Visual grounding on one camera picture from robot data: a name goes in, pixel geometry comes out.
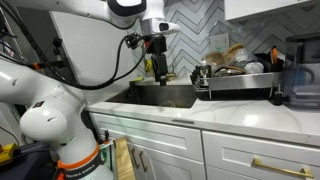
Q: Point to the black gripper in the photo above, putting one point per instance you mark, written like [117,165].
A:
[158,40]

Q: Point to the clear plastic container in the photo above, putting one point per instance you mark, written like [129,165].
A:
[248,62]

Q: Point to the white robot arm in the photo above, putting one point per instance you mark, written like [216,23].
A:
[55,104]

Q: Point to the black cup holder rack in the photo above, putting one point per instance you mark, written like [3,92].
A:
[204,72]

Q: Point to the stainless steel sink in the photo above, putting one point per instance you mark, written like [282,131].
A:
[175,96]

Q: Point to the yellow rubber glove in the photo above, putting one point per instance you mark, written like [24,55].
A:
[148,68]

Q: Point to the yellow green sponge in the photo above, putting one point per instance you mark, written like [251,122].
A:
[138,79]

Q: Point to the wooden bowl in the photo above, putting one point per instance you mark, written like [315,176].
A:
[217,58]

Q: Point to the white lower cabinet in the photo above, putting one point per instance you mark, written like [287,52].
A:
[178,153]

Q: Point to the white cabinet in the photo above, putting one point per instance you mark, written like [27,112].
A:
[178,153]
[237,10]

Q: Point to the wooden cutting board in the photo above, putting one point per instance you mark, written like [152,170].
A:
[123,160]

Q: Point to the white upper cabinet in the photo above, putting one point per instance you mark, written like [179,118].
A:
[237,10]

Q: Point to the steel dish drying rack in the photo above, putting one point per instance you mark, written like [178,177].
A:
[239,87]

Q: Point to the white wall outlet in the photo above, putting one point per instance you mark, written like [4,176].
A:
[220,42]

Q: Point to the gold cabinet door handle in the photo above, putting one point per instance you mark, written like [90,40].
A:
[145,168]

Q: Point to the orange handled utensil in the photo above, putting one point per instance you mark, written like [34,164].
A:
[274,55]

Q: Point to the gold drawer handle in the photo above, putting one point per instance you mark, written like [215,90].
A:
[303,173]

